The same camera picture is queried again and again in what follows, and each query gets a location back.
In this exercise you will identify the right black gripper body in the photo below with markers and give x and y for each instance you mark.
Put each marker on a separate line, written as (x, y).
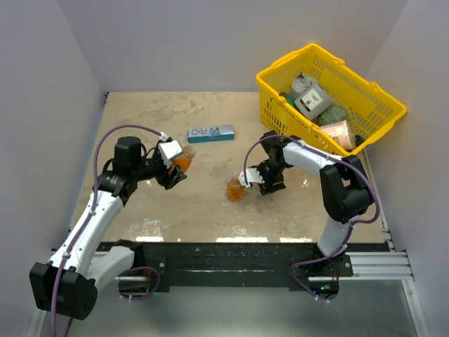
(271, 173)

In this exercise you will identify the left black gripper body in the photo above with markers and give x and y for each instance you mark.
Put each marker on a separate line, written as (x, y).
(153, 167)

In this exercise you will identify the orange bottle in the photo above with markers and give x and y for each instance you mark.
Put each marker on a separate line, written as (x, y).
(235, 190)
(184, 161)

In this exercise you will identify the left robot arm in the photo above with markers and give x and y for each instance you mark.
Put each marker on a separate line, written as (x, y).
(69, 283)

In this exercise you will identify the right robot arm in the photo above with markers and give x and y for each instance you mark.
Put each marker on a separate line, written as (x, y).
(346, 190)

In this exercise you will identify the teal toothpaste box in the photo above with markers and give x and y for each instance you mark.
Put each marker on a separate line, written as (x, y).
(206, 134)

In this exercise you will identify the green item in basket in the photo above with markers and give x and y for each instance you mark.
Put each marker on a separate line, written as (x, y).
(290, 101)

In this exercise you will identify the pink cup package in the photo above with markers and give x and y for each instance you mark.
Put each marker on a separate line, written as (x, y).
(341, 133)

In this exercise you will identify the grey pouch with label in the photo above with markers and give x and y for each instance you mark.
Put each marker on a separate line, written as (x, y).
(309, 97)

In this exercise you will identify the green round netted item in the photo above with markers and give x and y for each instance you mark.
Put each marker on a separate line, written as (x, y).
(333, 114)

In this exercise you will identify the small black item in basket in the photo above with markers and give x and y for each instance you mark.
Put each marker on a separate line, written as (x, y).
(358, 140)

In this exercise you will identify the yellow plastic basket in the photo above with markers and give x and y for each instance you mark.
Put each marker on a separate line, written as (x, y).
(372, 111)

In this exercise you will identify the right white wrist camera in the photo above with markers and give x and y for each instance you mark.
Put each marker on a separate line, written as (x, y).
(250, 176)

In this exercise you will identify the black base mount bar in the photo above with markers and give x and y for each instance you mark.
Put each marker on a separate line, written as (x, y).
(237, 265)

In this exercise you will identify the aluminium rail frame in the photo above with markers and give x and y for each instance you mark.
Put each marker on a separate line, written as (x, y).
(376, 301)

